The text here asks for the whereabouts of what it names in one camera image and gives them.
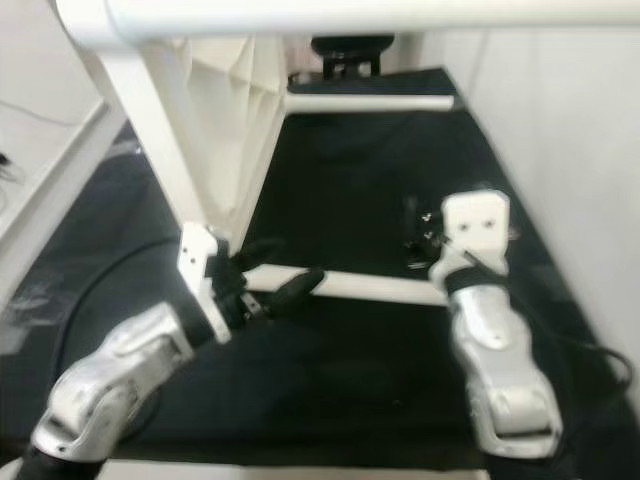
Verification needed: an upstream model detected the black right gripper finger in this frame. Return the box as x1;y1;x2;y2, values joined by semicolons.
399;195;423;257

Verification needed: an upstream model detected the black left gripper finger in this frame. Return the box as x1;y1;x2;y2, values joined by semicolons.
265;267;327;312
230;238;287;272

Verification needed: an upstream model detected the white plastic table top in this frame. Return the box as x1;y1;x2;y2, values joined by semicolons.
55;0;290;257

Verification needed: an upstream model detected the black tablecloth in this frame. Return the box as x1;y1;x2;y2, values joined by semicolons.
0;65;640;473

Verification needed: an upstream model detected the black round basin stand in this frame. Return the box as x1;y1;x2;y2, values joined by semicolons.
310;35;397;81

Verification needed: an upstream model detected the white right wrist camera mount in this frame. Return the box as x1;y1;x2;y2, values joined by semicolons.
427;189;512;293

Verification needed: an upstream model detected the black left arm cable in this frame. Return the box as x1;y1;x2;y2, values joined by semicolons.
53;237;187;373

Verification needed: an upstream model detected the black wall power cable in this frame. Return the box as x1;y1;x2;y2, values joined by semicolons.
0;100;83;187

